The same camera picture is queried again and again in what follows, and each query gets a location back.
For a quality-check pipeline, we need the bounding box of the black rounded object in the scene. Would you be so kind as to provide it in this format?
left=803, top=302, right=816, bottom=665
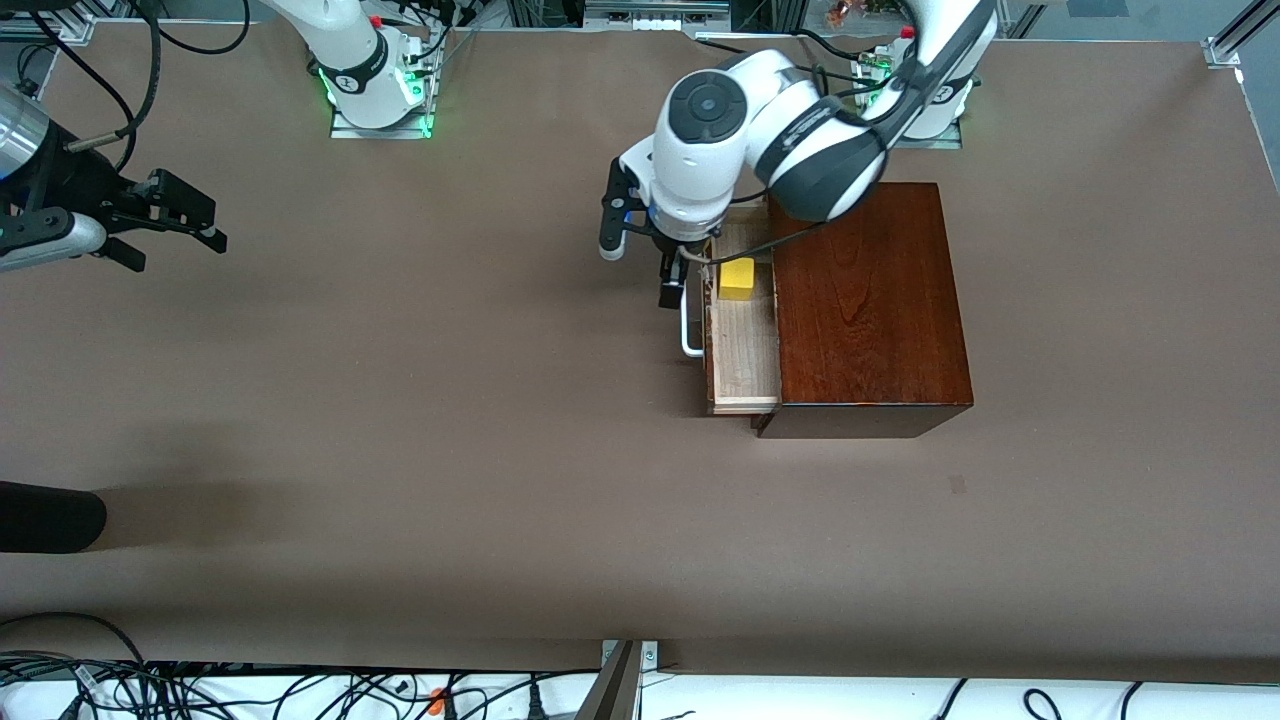
left=0, top=481, right=108, bottom=554

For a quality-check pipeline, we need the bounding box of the black arched cable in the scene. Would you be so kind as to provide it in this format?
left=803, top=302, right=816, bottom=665
left=0, top=611, right=151, bottom=669

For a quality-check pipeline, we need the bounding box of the short black cable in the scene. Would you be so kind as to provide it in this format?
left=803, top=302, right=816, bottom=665
left=795, top=28, right=881, bottom=63

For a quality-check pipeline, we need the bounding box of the dark metal bar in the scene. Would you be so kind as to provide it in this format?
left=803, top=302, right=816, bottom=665
left=575, top=640, right=641, bottom=720

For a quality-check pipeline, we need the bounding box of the silver metal bracket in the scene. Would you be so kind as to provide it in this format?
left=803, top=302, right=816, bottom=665
left=600, top=640, right=661, bottom=673

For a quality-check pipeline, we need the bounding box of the black looped cable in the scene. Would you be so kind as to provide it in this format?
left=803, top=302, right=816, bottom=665
left=150, top=0, right=251, bottom=57

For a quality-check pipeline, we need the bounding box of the thin black cable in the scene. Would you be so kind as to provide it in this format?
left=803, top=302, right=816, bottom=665
left=28, top=10, right=138, bottom=171

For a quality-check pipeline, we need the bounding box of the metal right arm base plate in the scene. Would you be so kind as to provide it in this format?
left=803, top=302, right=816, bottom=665
left=330, top=60, right=434, bottom=140

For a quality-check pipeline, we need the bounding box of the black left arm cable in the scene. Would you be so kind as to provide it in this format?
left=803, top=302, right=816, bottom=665
left=700, top=185, right=833, bottom=265

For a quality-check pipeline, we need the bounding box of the grey power strip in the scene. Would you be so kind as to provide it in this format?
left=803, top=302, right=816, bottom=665
left=585, top=0, right=731, bottom=33

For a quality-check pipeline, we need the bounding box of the thick black cable metal plug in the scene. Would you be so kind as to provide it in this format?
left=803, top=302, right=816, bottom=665
left=62, top=0, right=163, bottom=153

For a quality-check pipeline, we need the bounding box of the aluminium frame profile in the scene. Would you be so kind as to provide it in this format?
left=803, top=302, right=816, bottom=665
left=1203, top=0, right=1280, bottom=69

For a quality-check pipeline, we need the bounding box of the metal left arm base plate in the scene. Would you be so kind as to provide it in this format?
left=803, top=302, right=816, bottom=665
left=855, top=55, right=964, bottom=150

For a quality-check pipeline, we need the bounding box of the dark brown wooden cabinet box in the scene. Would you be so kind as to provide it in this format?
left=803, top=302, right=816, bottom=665
left=755, top=181, right=975, bottom=440

